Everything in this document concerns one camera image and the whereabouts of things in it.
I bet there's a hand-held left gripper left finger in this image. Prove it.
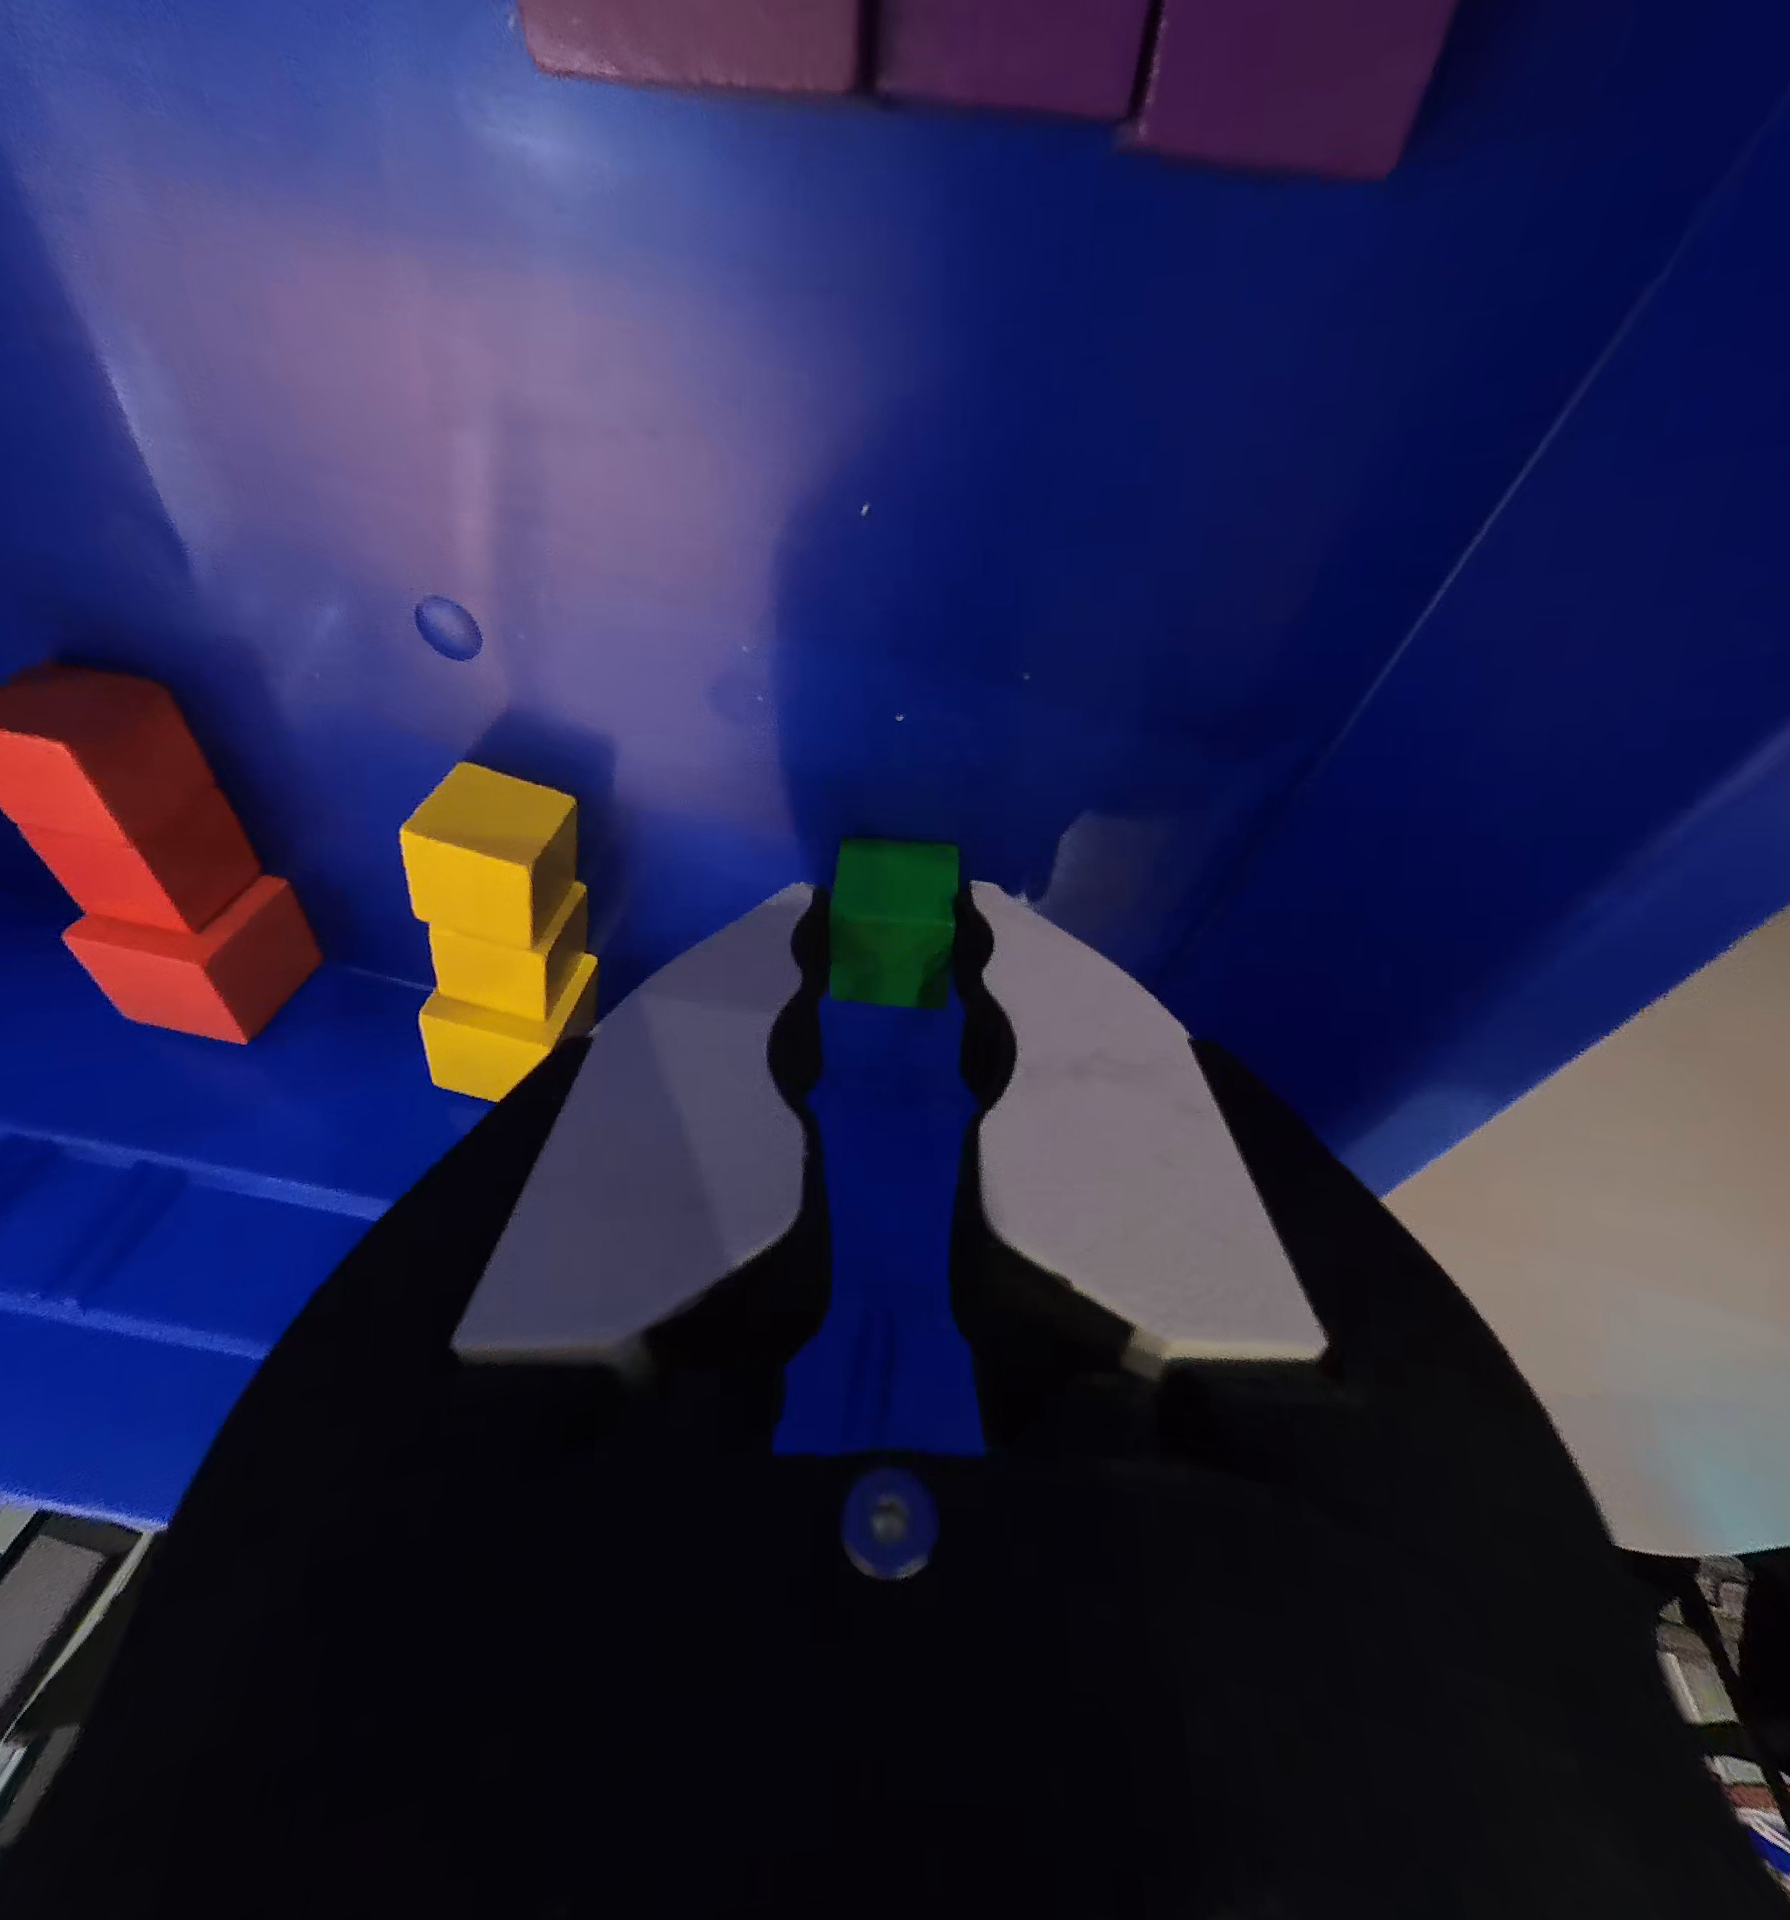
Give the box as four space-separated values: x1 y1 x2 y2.
452 882 829 1369

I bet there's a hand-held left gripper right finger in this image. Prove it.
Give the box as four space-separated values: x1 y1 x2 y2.
955 882 1328 1374

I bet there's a yellow wooden cube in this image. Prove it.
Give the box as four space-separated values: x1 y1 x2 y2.
427 882 591 1023
418 954 600 1100
399 760 579 927

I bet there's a green wooden cube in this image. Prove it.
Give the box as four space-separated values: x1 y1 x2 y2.
829 839 964 1010

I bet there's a blue plastic bin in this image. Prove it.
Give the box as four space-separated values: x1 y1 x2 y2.
0 0 1790 1535

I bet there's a red wooden cube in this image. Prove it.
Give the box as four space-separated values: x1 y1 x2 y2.
0 665 210 850
11 788 261 933
62 875 321 1048

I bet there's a purple wooden cube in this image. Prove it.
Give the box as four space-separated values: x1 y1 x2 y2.
1123 0 1460 183
868 0 1155 123
524 0 866 97

